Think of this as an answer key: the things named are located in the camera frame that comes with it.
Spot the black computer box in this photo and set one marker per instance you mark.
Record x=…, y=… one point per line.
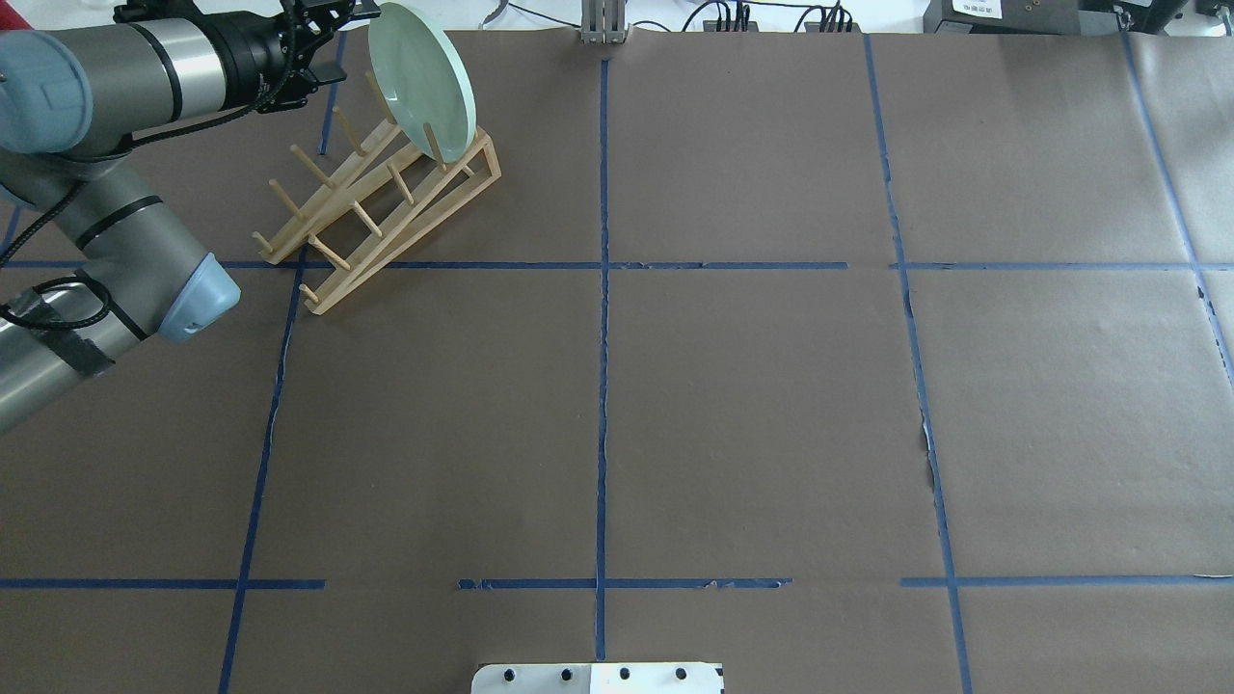
x=1053, y=18

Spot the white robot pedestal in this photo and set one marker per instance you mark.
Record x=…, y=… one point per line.
x=691, y=676

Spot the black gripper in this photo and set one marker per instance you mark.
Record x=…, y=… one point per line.
x=244, y=45

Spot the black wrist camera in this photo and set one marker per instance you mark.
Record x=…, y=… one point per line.
x=134, y=11

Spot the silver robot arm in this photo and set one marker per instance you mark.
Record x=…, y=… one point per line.
x=76, y=103

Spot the mint green plate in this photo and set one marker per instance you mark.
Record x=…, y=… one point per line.
x=423, y=80

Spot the aluminium frame post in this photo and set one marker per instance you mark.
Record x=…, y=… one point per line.
x=603, y=22

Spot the wooden plate rack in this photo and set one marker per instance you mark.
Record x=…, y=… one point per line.
x=381, y=201

